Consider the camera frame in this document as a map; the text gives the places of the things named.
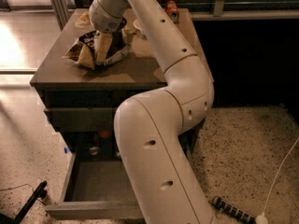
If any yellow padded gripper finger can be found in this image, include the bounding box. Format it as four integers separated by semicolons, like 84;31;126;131
75;12;91;28
94;32;113;65

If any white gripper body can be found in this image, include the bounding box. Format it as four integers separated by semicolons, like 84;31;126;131
89;0;127;33

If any brown chip bag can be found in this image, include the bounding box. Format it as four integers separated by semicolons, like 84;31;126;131
64;27;135;70

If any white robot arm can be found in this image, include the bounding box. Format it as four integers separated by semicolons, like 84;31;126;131
90;0;218;224

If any grey drawer cabinet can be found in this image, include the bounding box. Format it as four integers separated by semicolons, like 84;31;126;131
31;10;214;150

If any grey top drawer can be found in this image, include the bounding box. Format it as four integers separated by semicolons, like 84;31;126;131
44;107;114;133

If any open grey middle drawer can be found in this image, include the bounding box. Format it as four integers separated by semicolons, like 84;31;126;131
46;152;143;220

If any white bowl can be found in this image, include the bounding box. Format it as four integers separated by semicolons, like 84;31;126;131
133;19;146;36

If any orange soda can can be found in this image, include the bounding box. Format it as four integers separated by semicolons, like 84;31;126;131
164;1;179;23

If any orange fruit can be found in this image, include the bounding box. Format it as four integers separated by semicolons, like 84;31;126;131
98;130;112;139

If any small silver can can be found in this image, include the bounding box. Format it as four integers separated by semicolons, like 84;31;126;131
89;147;100;156

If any black stand leg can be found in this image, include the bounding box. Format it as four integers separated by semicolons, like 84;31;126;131
0;181;47;224

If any black power strip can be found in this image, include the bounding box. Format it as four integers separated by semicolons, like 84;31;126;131
211;196;256;224

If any white cable with plug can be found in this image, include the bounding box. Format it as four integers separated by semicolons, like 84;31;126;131
255;135;299;224

